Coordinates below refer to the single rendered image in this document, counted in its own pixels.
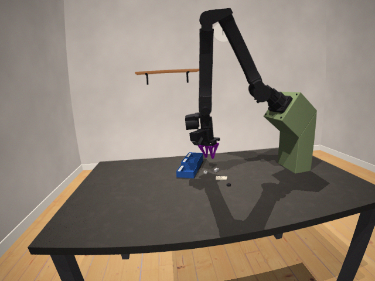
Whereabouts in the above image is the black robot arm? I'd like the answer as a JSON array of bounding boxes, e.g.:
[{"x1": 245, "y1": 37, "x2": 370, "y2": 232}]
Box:
[{"x1": 185, "y1": 8, "x2": 293, "y2": 146}]

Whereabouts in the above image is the blue open bin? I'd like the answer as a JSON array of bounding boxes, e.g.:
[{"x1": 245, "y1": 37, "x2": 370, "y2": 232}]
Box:
[{"x1": 176, "y1": 152, "x2": 203, "y2": 179}]

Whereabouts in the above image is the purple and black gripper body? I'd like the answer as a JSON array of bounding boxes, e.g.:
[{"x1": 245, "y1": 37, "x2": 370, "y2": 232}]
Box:
[{"x1": 200, "y1": 136, "x2": 220, "y2": 146}]

